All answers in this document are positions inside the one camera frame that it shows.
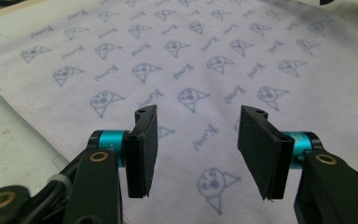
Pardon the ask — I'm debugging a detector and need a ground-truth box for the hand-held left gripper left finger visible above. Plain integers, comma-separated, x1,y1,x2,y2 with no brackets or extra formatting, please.
98,105,158,199

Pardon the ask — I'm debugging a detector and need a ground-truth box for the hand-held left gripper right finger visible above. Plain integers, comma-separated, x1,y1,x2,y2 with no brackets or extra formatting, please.
237,105,313,201

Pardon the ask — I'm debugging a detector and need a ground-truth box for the lilac towel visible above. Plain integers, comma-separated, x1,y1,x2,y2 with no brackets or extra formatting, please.
0,0,358,224

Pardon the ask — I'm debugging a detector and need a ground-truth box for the white grid mat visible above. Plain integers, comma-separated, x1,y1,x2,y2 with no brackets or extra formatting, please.
0,0,358,195

